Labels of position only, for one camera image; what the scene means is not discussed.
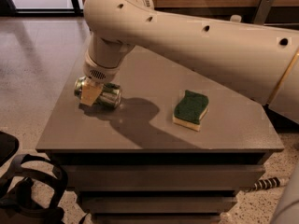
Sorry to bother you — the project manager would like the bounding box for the right metal wall bracket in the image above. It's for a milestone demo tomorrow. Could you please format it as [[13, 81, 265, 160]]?
[[252, 0, 275, 25]]

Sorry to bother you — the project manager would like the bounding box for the grey drawer cabinet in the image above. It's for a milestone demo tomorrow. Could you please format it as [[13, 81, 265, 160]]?
[[36, 48, 283, 224]]

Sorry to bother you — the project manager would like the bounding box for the green and yellow sponge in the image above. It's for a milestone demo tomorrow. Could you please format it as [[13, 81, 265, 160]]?
[[173, 90, 209, 132]]

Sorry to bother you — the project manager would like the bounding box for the clear plastic water bottle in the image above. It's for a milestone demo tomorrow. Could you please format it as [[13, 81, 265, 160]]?
[[230, 15, 242, 22]]

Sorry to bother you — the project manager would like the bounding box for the green soda can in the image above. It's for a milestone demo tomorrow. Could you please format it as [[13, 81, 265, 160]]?
[[74, 77, 121, 108]]

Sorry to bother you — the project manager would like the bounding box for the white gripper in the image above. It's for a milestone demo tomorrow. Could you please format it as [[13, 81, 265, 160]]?
[[80, 52, 120, 106]]

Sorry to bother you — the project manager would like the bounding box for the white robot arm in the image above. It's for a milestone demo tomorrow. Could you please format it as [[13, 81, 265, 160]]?
[[83, 0, 299, 123]]

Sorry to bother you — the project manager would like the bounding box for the black bag with straps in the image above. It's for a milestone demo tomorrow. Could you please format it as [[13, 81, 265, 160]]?
[[0, 154, 68, 224]]

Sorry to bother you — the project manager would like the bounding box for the black chair seat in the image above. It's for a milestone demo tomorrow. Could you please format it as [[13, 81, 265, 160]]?
[[0, 132, 19, 167]]

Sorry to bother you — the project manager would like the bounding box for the black and white striped tube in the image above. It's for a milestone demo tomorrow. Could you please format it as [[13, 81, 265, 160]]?
[[250, 176, 289, 191]]

